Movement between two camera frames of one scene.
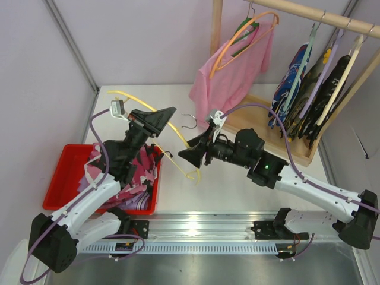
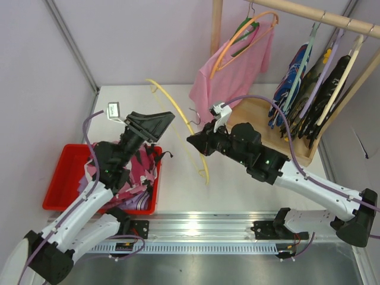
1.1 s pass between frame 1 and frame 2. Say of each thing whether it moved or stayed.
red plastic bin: stayed
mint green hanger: stayed
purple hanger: stayed
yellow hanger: moved
